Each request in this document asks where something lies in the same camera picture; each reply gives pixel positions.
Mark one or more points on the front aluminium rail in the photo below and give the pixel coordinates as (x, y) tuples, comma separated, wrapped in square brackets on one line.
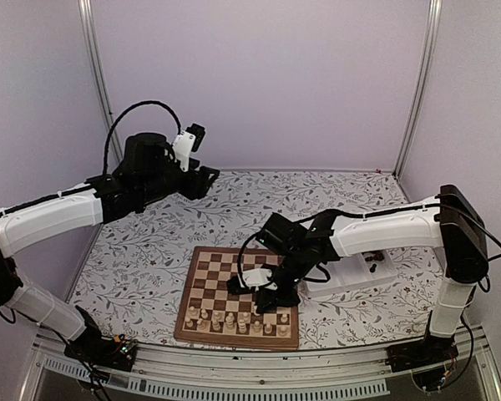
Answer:
[(173, 373)]

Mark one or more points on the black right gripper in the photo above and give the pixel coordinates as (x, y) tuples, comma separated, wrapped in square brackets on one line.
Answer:
[(265, 297)]

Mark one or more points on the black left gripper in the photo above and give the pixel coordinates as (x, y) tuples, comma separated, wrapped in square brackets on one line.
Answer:
[(199, 185)]

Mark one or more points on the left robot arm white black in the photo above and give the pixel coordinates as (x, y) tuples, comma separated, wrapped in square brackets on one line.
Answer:
[(36, 221)]

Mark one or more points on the light chess piece rook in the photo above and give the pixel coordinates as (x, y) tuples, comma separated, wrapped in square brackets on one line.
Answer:
[(215, 325)]

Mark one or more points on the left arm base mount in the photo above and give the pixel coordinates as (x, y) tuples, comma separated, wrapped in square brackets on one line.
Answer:
[(91, 347)]

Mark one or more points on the white plastic divided tray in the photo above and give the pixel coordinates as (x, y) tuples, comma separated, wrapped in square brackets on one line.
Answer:
[(349, 274)]

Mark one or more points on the aluminium frame post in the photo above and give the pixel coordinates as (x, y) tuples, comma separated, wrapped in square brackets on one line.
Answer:
[(86, 15), (428, 50)]

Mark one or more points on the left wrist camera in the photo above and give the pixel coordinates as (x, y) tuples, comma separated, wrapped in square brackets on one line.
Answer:
[(187, 142)]

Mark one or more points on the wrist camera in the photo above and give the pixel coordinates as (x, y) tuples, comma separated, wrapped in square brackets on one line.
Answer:
[(251, 281), (187, 142)]

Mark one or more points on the pile of dark chess pieces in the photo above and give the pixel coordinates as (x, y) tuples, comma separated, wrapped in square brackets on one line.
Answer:
[(373, 260)]

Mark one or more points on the right aluminium frame post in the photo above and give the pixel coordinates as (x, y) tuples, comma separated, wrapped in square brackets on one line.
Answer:
[(428, 50)]

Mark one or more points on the light chess knight piece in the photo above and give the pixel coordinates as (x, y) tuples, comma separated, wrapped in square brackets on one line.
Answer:
[(199, 323)]

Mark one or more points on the wooden chess board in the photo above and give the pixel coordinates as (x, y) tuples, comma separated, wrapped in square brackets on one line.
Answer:
[(205, 288)]

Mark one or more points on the left aluminium frame post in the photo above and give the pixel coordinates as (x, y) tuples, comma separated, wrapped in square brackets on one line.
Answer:
[(86, 15)]

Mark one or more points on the light chess queen piece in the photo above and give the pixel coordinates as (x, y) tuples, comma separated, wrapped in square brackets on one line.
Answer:
[(242, 326)]

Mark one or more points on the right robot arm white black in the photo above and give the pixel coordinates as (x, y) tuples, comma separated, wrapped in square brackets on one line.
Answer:
[(446, 220)]

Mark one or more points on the floral patterned table mat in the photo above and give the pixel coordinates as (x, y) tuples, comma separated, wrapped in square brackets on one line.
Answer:
[(134, 276)]

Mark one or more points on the light chess king piece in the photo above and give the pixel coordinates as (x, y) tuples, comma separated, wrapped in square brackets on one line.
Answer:
[(229, 327)]

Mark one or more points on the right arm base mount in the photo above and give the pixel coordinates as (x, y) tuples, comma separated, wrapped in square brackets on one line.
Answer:
[(430, 360)]

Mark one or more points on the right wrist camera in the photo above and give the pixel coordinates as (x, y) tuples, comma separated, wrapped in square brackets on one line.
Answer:
[(251, 281)]

